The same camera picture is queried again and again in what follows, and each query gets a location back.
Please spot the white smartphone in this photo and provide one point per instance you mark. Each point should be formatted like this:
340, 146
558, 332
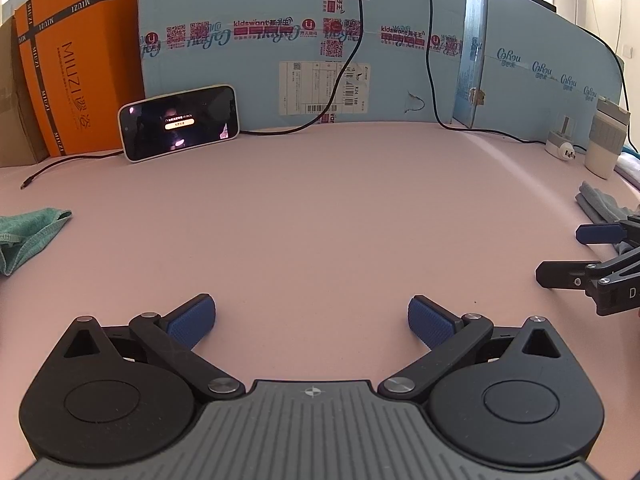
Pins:
180, 122

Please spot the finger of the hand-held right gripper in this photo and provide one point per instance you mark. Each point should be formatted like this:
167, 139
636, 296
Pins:
560, 274
600, 233

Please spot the white plug adapter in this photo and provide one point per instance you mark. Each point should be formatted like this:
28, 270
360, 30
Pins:
560, 145

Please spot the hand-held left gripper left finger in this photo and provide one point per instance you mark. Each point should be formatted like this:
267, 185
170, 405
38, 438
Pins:
192, 317

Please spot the blue sweater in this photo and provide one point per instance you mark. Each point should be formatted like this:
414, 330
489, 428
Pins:
597, 205

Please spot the orange cardboard box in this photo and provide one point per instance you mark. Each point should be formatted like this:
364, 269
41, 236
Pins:
80, 60

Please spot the white soft package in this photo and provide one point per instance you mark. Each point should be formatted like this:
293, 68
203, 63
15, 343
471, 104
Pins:
631, 167

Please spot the labelled light blue cardboard box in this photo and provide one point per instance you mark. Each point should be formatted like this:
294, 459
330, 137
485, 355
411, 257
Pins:
250, 60

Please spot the plain light blue cardboard box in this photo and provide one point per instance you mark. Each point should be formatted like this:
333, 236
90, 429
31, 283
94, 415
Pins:
540, 90

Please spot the green t-shirt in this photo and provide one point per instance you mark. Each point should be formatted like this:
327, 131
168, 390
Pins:
30, 237

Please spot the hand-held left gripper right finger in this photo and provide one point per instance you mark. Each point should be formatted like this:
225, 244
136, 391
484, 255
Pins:
430, 320

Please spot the white tumbler grey sleeve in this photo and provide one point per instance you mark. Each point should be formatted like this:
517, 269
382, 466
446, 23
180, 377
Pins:
605, 140

